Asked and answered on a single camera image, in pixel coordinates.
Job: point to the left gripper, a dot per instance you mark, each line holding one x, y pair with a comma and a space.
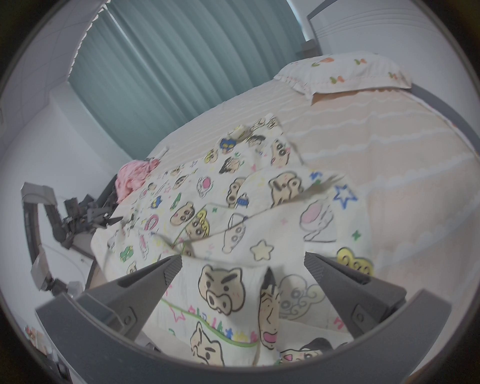
95, 217

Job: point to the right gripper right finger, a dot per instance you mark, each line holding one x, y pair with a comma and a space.
356, 296

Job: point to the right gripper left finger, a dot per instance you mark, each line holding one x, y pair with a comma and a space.
131, 300

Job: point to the white printed pyjama top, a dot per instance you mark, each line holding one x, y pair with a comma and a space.
243, 210

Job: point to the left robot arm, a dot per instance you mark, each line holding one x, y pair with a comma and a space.
56, 221

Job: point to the bed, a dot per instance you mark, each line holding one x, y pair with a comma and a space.
393, 157

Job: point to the pink garment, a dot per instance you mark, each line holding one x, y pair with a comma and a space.
131, 178

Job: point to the blue-green curtain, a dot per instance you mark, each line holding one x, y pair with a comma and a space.
206, 48
112, 112

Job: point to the white printed pillow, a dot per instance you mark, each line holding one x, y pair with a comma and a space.
345, 71

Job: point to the grey bedside table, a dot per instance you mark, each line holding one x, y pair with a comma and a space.
309, 48

